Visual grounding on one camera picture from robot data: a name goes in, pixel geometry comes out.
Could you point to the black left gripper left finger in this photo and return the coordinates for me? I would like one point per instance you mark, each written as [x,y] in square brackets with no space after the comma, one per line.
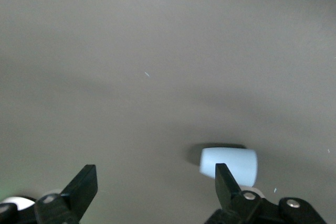
[78,192]

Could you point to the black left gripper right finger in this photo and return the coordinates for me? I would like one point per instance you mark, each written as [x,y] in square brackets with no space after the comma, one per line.
[228,192]

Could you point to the light blue plastic cup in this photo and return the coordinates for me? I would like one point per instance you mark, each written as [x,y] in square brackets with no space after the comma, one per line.
[236,161]

